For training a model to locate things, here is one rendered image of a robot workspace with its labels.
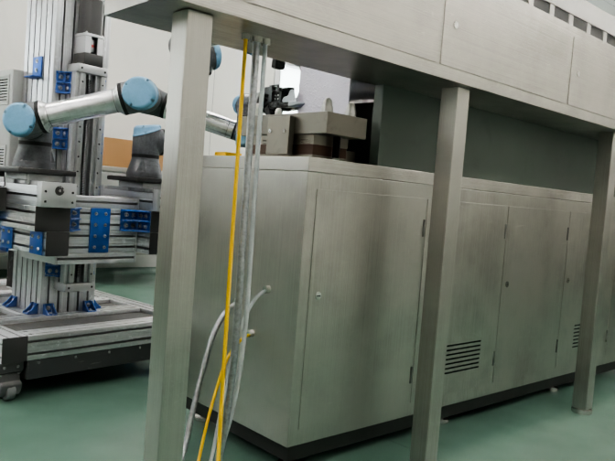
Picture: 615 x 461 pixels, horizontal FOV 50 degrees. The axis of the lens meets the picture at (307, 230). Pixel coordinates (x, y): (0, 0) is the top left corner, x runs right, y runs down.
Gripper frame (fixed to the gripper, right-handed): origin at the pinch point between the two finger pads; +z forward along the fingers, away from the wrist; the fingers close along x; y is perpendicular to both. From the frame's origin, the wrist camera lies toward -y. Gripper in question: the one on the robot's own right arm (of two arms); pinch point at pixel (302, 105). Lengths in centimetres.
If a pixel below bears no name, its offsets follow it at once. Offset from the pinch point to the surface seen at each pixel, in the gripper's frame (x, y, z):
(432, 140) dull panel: 26.8, -8.7, 33.9
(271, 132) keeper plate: -22.1, -11.6, 12.2
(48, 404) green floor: -55, -109, -59
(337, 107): -0.3, -1.3, 16.8
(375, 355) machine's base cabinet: 7, -77, 34
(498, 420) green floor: 79, -109, 36
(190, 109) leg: -75, -14, 52
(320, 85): -0.3, 6.1, 8.5
